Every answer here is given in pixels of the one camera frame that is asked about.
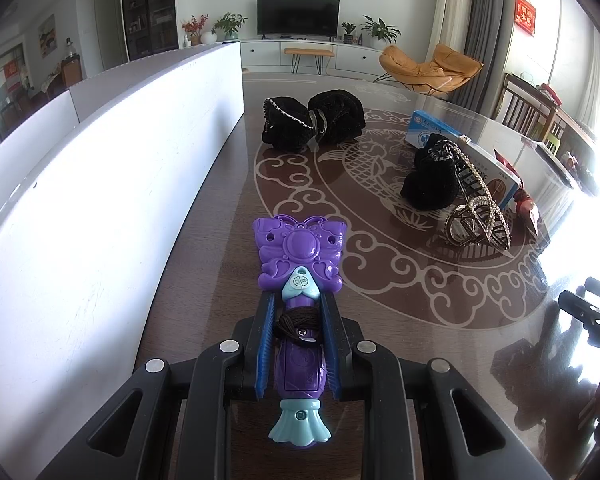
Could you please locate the blue white toothpaste box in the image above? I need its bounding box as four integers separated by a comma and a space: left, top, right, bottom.
405, 109, 523, 211

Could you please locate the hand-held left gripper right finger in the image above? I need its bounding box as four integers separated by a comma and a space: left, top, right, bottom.
321, 292, 553, 480

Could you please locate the grey curtain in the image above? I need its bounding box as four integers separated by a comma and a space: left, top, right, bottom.
457, 0, 518, 116

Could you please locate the red door poster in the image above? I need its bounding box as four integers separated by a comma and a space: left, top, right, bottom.
4, 59, 22, 92

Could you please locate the wooden slatted chair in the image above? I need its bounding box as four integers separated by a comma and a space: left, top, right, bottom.
500, 72, 596, 151

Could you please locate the wooden bench with metal legs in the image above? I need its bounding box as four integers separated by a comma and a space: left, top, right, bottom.
284, 46, 335, 76

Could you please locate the red snack packet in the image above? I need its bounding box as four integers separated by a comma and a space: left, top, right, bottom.
492, 147, 541, 236

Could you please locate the black velvet bow bead chain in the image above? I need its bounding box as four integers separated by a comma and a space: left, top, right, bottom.
400, 132, 468, 211

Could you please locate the green plant in glass pot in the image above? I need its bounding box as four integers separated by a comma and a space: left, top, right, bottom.
211, 12, 246, 41

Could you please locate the black flat television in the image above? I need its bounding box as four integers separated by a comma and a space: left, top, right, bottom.
257, 0, 341, 40

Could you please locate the large green potted plant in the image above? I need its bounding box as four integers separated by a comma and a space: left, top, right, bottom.
361, 15, 402, 50

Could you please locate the orange lounge chair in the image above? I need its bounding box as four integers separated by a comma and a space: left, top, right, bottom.
379, 44, 483, 98

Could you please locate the white television cabinet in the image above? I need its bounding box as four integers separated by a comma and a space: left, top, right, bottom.
240, 37, 406, 78

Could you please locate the pearl hair claw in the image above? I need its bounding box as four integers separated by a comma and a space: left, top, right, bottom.
445, 142, 513, 253

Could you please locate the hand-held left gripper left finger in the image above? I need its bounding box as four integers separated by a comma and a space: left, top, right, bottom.
32, 290, 277, 480

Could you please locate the dark glass display cabinet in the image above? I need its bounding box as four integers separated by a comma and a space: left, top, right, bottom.
120, 0, 176, 63

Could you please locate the white cardboard box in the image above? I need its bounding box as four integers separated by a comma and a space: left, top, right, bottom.
0, 41, 245, 461

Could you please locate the covered floor air conditioner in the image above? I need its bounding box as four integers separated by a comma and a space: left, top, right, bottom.
429, 0, 476, 67

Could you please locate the red wall hanging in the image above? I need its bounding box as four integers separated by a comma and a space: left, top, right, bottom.
515, 0, 538, 37

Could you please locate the purple butterfly toy wand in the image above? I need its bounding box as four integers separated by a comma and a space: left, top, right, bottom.
252, 214, 346, 446

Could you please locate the black velvet bow pearl trim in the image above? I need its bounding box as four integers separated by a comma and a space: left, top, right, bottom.
260, 87, 367, 153

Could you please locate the red flower arrangement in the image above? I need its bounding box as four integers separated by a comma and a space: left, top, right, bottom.
181, 15, 210, 46

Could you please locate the patterned brown glass desktop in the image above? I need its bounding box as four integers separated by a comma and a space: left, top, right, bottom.
135, 72, 600, 480

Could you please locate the framed wall picture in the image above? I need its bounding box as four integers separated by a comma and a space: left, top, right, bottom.
37, 12, 57, 58

